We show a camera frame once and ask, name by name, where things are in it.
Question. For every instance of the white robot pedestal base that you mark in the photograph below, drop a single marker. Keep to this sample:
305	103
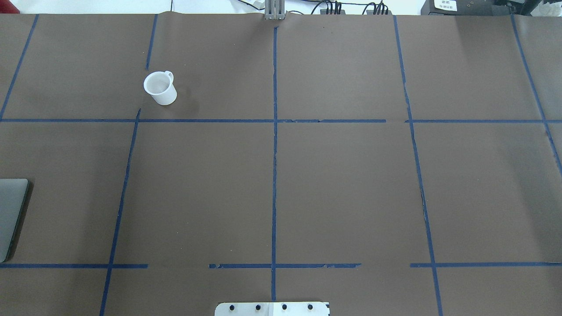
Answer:
273	309

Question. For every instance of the aluminium frame post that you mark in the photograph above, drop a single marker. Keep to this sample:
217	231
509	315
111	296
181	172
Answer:
274	9

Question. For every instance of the black box with label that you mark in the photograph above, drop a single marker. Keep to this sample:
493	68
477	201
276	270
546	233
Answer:
466	7

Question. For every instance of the white plastic cup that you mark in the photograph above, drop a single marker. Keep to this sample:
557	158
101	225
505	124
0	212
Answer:
160	86

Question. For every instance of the grey closed laptop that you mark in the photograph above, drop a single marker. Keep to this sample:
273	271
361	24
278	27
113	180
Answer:
13	193

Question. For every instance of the brown paper table cover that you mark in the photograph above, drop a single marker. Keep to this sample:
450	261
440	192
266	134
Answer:
387	165

